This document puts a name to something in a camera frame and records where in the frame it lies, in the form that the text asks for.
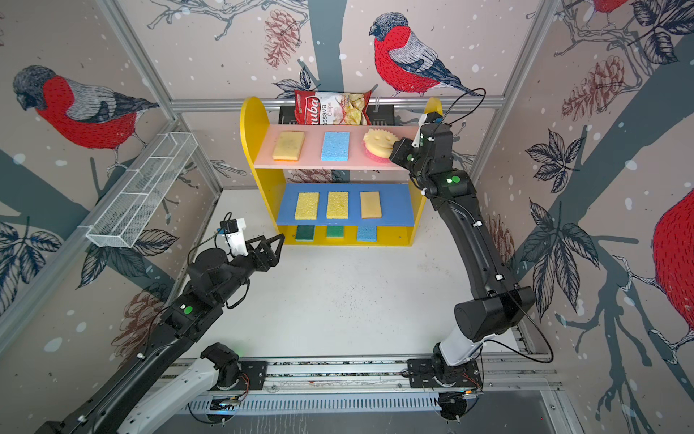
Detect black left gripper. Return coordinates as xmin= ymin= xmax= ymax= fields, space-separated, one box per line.
xmin=211 ymin=232 xmax=284 ymax=306

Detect dark green sponge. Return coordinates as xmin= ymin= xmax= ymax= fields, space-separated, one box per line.
xmin=295 ymin=225 xmax=316 ymax=242

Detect round smiley face sponge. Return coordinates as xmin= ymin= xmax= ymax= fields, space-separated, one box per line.
xmin=363 ymin=128 xmax=399 ymax=163

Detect light green sponge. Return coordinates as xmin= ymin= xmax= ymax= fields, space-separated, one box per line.
xmin=325 ymin=226 xmax=345 ymax=240

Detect blue sponge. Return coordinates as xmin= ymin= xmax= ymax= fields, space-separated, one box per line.
xmin=357 ymin=226 xmax=378 ymax=242
xmin=321 ymin=132 xmax=350 ymax=162

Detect orange yellow sponge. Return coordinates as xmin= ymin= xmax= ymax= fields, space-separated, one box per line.
xmin=360 ymin=191 xmax=382 ymax=220

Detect tan sponge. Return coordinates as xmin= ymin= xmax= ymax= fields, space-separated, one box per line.
xmin=272 ymin=131 xmax=305 ymax=162

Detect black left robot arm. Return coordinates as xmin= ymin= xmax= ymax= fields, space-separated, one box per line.
xmin=39 ymin=234 xmax=285 ymax=433

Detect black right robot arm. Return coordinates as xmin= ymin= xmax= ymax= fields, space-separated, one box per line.
xmin=390 ymin=112 xmax=535 ymax=383

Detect yellow shelf unit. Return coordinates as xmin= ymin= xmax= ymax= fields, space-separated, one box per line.
xmin=240 ymin=97 xmax=425 ymax=247

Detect red cassava chips bag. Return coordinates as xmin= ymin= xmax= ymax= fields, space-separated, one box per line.
xmin=295 ymin=90 xmax=372 ymax=126

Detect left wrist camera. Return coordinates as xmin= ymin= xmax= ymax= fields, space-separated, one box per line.
xmin=220 ymin=217 xmax=248 ymax=258

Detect black wire basket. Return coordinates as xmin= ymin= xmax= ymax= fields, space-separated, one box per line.
xmin=278 ymin=105 xmax=395 ymax=126

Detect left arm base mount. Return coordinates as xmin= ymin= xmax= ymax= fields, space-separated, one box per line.
xmin=201 ymin=343 xmax=269 ymax=392

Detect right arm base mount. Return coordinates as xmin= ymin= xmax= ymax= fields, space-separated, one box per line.
xmin=400 ymin=356 xmax=483 ymax=389

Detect aluminium rail frame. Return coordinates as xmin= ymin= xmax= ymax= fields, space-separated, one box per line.
xmin=202 ymin=351 xmax=564 ymax=394

